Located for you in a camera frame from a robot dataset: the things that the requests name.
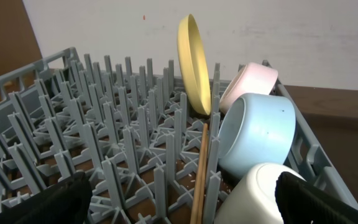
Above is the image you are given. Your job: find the white cup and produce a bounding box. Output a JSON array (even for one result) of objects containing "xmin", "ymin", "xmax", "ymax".
[{"xmin": 214, "ymin": 163, "xmax": 301, "ymax": 224}]

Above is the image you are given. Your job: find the wooden chopstick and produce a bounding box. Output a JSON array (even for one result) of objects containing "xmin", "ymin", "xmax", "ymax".
[{"xmin": 190, "ymin": 123, "xmax": 208, "ymax": 224}]

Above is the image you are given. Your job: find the yellow plate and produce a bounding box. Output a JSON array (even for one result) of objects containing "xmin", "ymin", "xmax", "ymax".
[{"xmin": 177, "ymin": 14, "xmax": 211, "ymax": 115}]

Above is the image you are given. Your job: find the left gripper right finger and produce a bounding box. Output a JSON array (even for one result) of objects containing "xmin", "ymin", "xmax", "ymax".
[{"xmin": 275, "ymin": 172, "xmax": 358, "ymax": 224}]

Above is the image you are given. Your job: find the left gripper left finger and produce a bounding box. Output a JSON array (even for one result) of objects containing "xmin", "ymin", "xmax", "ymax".
[{"xmin": 0, "ymin": 172, "xmax": 92, "ymax": 224}]

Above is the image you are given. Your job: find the grey dishwasher rack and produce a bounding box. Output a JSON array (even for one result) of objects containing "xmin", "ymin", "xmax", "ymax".
[{"xmin": 0, "ymin": 48, "xmax": 358, "ymax": 223}]

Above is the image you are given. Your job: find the pink white bowl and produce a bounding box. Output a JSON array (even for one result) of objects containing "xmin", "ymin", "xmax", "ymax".
[{"xmin": 219, "ymin": 62, "xmax": 278, "ymax": 114}]

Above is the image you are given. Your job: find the light blue bowl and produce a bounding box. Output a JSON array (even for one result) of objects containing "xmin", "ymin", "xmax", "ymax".
[{"xmin": 218, "ymin": 93, "xmax": 296, "ymax": 179}]

